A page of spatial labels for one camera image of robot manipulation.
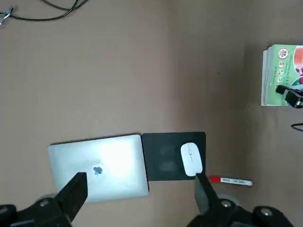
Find white blue cover book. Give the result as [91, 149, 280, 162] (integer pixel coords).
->
[261, 49, 303, 107]

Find red capped white marker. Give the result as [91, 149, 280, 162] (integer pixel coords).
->
[209, 175, 254, 188]

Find dark loose table cable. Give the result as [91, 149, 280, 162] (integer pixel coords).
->
[13, 0, 90, 22]

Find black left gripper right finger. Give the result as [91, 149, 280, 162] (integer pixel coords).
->
[189, 172, 291, 227]

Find white computer mouse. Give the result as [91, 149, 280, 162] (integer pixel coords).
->
[180, 141, 204, 177]

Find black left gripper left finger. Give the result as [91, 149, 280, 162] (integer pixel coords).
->
[0, 172, 89, 227]

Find silver metal scissors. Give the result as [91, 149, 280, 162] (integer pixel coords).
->
[0, 6, 14, 26]

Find green fruit cover book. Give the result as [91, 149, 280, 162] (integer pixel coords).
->
[262, 44, 303, 106]

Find grey closed laptop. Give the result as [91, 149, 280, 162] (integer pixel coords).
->
[48, 134, 151, 204]

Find black mouse mat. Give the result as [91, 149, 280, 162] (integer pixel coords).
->
[141, 131, 207, 183]

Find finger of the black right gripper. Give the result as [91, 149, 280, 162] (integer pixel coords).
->
[276, 84, 303, 110]

